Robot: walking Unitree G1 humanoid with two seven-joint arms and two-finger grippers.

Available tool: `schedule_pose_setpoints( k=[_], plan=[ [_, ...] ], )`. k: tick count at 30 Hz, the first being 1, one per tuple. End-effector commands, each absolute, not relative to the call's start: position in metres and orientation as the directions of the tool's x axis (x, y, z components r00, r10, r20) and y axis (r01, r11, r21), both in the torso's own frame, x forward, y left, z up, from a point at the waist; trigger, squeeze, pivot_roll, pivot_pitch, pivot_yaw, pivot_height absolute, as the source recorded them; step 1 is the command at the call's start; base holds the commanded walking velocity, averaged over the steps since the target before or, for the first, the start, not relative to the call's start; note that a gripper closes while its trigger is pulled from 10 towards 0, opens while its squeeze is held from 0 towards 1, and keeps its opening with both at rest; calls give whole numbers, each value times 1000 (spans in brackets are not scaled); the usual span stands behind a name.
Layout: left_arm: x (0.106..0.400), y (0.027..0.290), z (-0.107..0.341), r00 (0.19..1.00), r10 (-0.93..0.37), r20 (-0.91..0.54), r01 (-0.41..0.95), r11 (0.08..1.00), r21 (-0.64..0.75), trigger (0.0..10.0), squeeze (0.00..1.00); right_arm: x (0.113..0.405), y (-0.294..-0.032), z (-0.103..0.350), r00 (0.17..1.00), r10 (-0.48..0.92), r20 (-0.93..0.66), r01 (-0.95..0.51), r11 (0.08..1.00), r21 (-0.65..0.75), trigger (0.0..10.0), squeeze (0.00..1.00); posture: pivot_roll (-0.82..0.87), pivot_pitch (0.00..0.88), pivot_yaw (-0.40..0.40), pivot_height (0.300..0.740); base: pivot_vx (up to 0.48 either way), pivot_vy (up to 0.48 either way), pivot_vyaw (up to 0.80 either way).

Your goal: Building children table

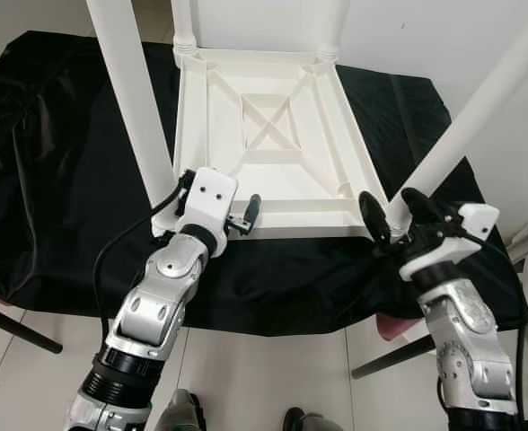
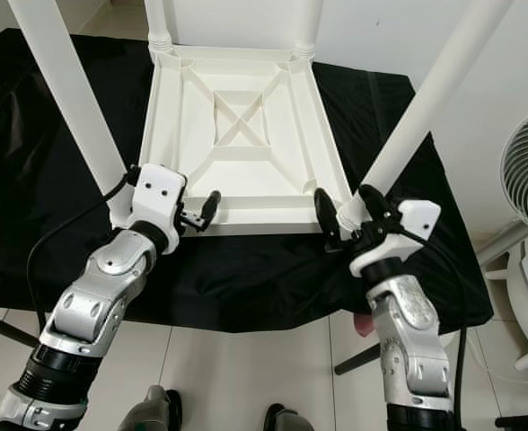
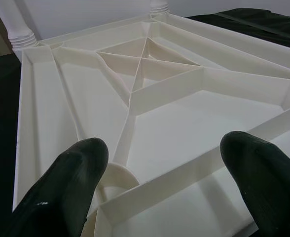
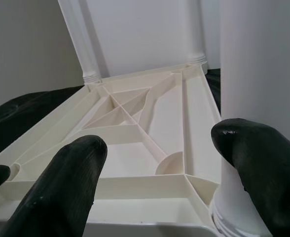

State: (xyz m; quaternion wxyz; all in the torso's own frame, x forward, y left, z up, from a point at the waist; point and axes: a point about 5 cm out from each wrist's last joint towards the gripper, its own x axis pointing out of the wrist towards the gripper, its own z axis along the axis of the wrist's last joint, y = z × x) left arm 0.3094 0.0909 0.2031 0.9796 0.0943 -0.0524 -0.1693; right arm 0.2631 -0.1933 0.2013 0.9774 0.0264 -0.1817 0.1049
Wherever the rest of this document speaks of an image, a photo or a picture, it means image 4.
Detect white plastic table leg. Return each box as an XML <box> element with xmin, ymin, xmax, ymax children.
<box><xmin>185</xmin><ymin>0</ymin><xmax>209</xmax><ymax>75</ymax></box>
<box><xmin>57</xmin><ymin>0</ymin><xmax>109</xmax><ymax>85</ymax></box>
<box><xmin>210</xmin><ymin>0</ymin><xmax>290</xmax><ymax>237</ymax></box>

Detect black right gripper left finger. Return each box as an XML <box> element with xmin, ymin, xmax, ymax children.
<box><xmin>0</xmin><ymin>134</ymin><xmax>108</xmax><ymax>237</ymax></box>

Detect white plastic children table top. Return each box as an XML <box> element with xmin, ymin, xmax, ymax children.
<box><xmin>0</xmin><ymin>61</ymin><xmax>234</xmax><ymax>237</ymax></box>

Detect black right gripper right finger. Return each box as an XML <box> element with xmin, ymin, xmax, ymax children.
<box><xmin>211</xmin><ymin>118</ymin><xmax>290</xmax><ymax>237</ymax></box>

